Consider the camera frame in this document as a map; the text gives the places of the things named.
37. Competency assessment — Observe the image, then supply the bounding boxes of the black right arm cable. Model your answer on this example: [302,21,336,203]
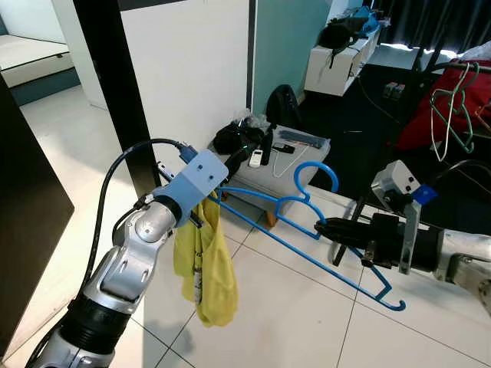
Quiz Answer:
[418,157,491,202]

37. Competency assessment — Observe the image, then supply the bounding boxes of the crumpled clear plastic bag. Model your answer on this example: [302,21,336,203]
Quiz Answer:
[232,110,265,131]

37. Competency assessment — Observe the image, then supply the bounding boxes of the red cloth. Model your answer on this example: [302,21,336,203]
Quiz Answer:
[394,56,491,152]

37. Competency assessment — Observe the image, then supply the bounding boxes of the white wire hanger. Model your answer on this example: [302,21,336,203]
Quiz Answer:
[269,146,309,179]

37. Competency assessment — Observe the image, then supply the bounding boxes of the black door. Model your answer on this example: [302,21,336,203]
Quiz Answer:
[0,73,76,359]

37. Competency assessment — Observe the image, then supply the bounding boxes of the dark striped curtain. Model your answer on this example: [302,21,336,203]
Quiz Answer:
[380,0,491,51]

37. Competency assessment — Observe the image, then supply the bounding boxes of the black rounded bag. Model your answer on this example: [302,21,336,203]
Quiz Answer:
[265,84,304,127]

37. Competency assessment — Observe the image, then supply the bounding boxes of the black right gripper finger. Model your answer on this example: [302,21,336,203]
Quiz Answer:
[315,217,377,231]
[316,227,371,248]

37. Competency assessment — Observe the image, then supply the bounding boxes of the white shelf unit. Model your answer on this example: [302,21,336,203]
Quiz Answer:
[302,23,382,97]

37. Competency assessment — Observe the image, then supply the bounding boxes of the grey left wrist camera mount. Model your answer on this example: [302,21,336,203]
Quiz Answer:
[163,149,230,228]

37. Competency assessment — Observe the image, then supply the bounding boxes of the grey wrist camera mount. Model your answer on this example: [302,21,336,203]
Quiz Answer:
[163,149,230,228]
[371,159,440,275]

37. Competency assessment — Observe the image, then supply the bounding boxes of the grey ottoman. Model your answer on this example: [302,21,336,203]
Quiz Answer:
[217,125,333,218]

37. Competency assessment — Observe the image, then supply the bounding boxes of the black strapped bag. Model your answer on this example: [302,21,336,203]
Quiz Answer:
[212,120,278,159]

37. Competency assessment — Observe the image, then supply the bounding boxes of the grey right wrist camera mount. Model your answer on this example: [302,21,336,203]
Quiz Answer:
[371,159,440,275]

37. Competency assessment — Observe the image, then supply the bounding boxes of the green hanger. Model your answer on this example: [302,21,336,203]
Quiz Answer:
[430,61,480,154]

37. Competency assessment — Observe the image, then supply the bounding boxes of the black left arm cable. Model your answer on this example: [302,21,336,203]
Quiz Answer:
[79,138,193,296]

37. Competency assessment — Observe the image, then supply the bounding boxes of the black door frame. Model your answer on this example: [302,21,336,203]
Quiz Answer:
[71,0,160,202]

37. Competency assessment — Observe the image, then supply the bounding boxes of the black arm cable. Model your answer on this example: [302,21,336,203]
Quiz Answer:
[418,157,491,202]
[79,138,193,296]

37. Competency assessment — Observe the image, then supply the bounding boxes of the yellow mesh shirt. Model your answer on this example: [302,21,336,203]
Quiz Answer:
[172,195,239,329]

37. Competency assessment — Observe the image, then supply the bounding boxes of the light blue bag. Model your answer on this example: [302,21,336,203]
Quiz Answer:
[349,5,383,37]

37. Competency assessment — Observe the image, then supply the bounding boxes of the black remote control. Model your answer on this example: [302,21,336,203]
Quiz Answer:
[271,141,298,155]

